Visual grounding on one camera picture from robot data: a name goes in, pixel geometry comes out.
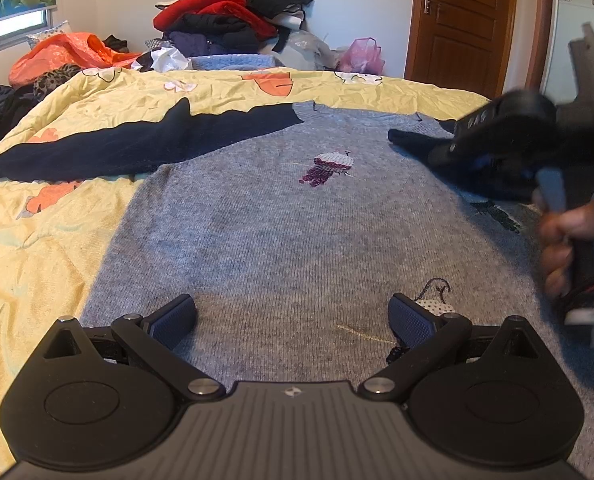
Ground grey knit sweater navy sleeves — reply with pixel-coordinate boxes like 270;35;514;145
0;102;594;479

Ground pile of dark red clothes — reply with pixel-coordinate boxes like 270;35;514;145
152;0;314;53

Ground person's right hand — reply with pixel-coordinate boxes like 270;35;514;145
532;188;594;299

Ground brown wooden door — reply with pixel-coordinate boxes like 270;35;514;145
404;0;517;99

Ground pink plastic bag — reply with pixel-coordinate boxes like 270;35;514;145
337;37;385;75

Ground frosted glass wardrobe door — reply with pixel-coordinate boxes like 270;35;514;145
540;0;594;106

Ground light blue folded towel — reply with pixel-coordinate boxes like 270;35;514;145
190;53;276;70

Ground orange plastic bag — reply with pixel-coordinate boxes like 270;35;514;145
8;32;142;87

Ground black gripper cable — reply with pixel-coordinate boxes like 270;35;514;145
556;266;594;311

